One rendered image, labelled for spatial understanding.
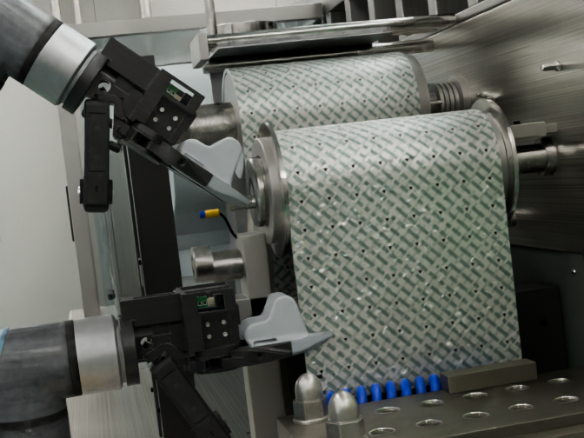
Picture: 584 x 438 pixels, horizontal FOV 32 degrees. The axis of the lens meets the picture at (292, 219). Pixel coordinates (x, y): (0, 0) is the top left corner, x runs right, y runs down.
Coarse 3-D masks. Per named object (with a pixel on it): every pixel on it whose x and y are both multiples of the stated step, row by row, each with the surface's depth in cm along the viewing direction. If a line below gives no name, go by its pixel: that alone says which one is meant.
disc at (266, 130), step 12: (264, 132) 107; (276, 144) 103; (276, 156) 102; (276, 168) 103; (288, 192) 101; (288, 204) 101; (288, 216) 102; (288, 228) 102; (288, 240) 104; (276, 252) 109
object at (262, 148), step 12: (492, 120) 110; (264, 144) 105; (252, 156) 111; (264, 156) 104; (504, 156) 108; (264, 168) 105; (504, 168) 108; (276, 180) 103; (504, 180) 108; (276, 192) 103; (504, 192) 109; (276, 204) 103; (276, 216) 103; (264, 228) 109; (276, 228) 104; (276, 240) 106
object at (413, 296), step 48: (336, 240) 104; (384, 240) 105; (432, 240) 106; (480, 240) 107; (336, 288) 104; (384, 288) 105; (432, 288) 106; (480, 288) 107; (336, 336) 104; (384, 336) 105; (432, 336) 106; (480, 336) 107; (336, 384) 104; (384, 384) 105
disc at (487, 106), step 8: (480, 104) 113; (488, 104) 111; (496, 104) 109; (488, 112) 111; (496, 112) 109; (496, 120) 109; (504, 120) 107; (504, 128) 107; (504, 136) 108; (512, 136) 106; (504, 144) 108; (512, 144) 106; (512, 152) 106; (512, 160) 106; (512, 168) 107; (512, 176) 107; (512, 184) 107; (512, 192) 107; (512, 200) 108; (512, 208) 108
